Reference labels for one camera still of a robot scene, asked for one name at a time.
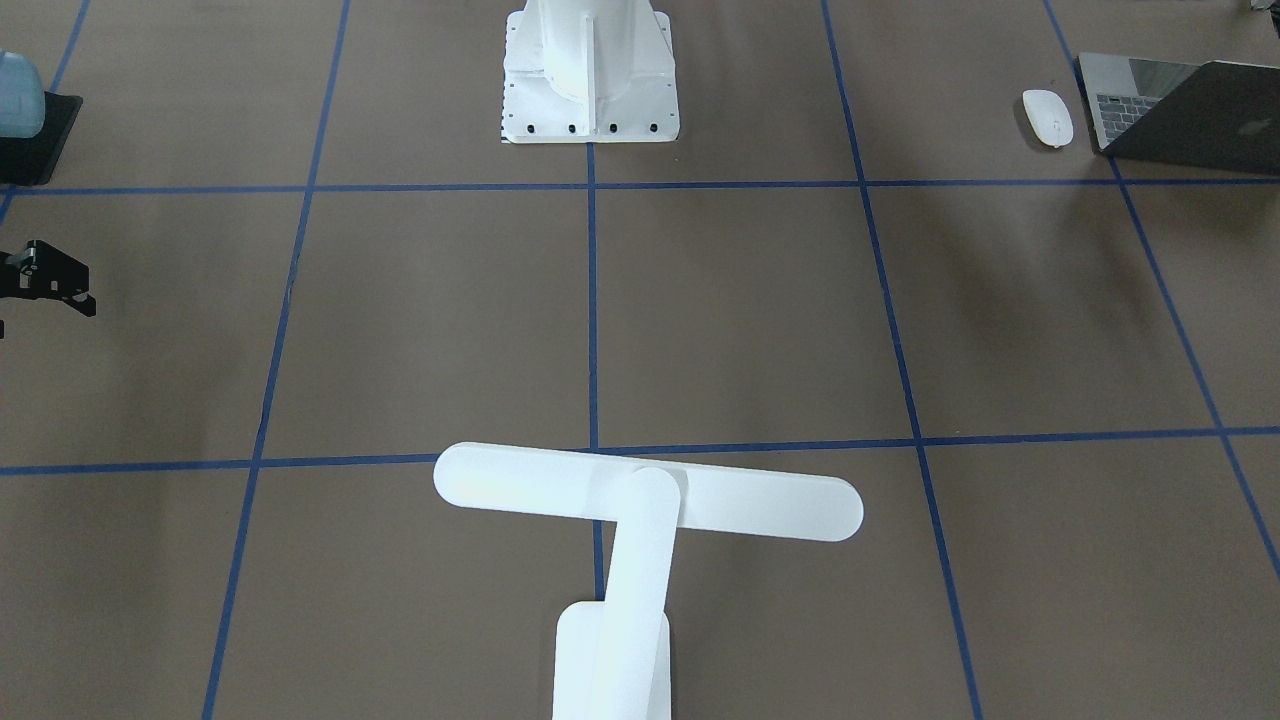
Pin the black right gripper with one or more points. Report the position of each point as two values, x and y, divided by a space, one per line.
48 276

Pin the black mouse pad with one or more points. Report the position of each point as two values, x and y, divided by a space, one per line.
30 162

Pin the white computer mouse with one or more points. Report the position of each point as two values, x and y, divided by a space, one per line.
1048 117

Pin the grey laptop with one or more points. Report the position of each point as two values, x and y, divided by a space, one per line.
1220 114

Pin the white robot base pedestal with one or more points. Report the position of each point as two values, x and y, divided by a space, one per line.
589 72

